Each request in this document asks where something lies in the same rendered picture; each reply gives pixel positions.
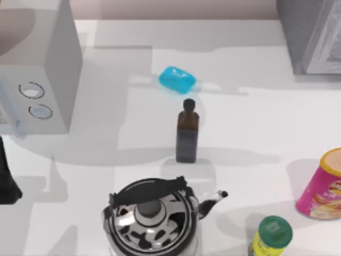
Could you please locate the small microwave knob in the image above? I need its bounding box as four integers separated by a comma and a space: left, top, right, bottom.
28, 104, 53, 119

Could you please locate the yellow bottle with green cap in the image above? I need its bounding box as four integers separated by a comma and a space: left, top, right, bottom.
248, 215, 294, 256

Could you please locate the blue soap bar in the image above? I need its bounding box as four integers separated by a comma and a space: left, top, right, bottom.
158, 66, 197, 96

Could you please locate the pink and yellow can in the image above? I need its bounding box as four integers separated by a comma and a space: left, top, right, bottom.
295, 147, 341, 221

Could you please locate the pale microwave oven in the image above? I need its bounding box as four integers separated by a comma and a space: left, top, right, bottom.
0, 0, 83, 137

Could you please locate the dark brown bottle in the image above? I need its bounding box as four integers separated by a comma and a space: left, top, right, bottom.
175, 98, 201, 164

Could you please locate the grey cabinet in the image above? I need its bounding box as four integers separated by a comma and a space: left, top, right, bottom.
276, 0, 341, 75

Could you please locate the black and white kettle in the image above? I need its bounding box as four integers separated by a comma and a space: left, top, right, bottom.
101, 175, 229, 256

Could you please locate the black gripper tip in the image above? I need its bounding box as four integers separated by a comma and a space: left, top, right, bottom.
0, 135, 23, 205

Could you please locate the large microwave knob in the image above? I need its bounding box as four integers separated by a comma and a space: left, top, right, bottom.
18, 82, 45, 99

